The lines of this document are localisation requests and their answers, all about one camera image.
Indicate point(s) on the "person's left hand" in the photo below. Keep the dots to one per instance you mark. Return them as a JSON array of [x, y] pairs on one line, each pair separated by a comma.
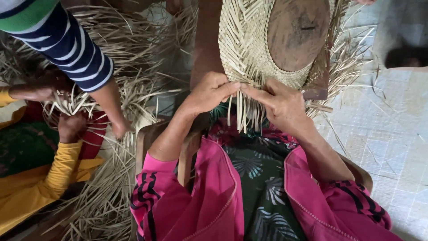
[[209, 92]]

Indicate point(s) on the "person's right hand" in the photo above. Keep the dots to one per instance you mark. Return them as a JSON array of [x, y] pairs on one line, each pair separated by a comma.
[[284, 103]]

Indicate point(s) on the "unfinished woven straw hat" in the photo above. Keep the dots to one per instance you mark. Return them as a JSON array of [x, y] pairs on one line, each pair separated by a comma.
[[245, 47]]

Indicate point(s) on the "reddish brown wooden stool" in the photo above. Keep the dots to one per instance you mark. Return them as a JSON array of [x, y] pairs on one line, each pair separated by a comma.
[[204, 40]]

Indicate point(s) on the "oval wooden hat block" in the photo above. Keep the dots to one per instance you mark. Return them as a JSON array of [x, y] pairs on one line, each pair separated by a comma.
[[297, 33]]

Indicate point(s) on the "dark green floral dress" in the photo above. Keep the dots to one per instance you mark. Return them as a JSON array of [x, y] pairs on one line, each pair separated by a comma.
[[260, 174]]

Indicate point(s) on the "wooden chair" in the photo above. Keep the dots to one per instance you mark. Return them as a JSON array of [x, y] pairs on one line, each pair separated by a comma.
[[147, 140]]

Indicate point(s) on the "pile of loose straw strips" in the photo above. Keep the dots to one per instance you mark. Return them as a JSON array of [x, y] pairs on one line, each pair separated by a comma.
[[133, 50]]

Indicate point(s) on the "pink jacket with black stripes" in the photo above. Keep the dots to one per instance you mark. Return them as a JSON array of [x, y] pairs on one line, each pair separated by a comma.
[[200, 200]]

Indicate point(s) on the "small woven straw piece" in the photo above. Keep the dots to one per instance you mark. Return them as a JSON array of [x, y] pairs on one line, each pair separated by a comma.
[[72, 105]]

